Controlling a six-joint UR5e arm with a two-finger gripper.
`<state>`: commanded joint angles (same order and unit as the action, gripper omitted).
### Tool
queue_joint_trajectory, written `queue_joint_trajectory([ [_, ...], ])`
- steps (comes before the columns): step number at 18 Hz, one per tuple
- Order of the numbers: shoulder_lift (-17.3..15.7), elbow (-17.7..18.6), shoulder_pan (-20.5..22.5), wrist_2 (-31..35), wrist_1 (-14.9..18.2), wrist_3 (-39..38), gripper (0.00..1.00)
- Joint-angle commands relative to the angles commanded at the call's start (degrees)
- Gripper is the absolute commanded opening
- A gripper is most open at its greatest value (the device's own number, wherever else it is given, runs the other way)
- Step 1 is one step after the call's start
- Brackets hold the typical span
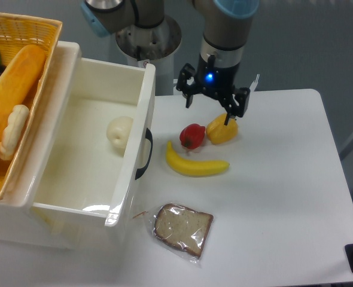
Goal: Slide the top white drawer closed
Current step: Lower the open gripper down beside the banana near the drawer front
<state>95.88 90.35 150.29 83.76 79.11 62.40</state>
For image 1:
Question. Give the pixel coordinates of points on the bread slice in plastic bag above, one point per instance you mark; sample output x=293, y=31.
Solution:
x=178, y=228

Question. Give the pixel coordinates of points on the black drawer handle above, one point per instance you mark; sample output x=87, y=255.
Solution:
x=146, y=154

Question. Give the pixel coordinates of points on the white drawer cabinet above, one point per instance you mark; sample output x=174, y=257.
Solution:
x=19, y=222

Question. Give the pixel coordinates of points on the red toy pepper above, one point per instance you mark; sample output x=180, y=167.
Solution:
x=192, y=136

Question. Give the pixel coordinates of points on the white top drawer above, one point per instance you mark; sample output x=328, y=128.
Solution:
x=86, y=180

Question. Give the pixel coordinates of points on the yellow wicker basket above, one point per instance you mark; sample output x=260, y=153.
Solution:
x=27, y=44

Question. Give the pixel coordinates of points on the orange baguette bread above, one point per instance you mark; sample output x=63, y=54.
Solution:
x=18, y=79

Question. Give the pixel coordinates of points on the white toy pear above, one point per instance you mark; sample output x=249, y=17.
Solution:
x=118, y=131

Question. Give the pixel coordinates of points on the yellow toy banana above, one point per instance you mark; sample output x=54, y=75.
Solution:
x=193, y=168

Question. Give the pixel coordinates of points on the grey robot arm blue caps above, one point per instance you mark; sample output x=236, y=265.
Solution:
x=226, y=30

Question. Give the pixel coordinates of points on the yellow toy pepper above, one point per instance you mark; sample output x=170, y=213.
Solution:
x=218, y=133

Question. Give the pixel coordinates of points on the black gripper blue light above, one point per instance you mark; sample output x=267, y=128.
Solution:
x=216, y=83

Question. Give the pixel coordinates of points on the cream toy pastry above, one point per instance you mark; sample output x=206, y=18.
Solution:
x=12, y=132

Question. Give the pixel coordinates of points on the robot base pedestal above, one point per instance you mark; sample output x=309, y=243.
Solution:
x=156, y=46

